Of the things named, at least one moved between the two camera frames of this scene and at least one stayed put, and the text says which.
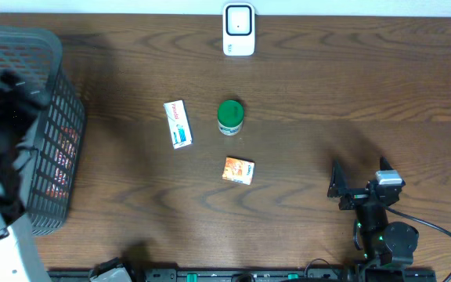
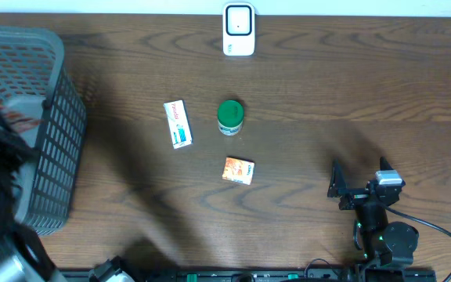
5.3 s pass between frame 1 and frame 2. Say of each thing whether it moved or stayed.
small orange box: stayed
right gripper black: stayed
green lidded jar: stayed
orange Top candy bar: moved
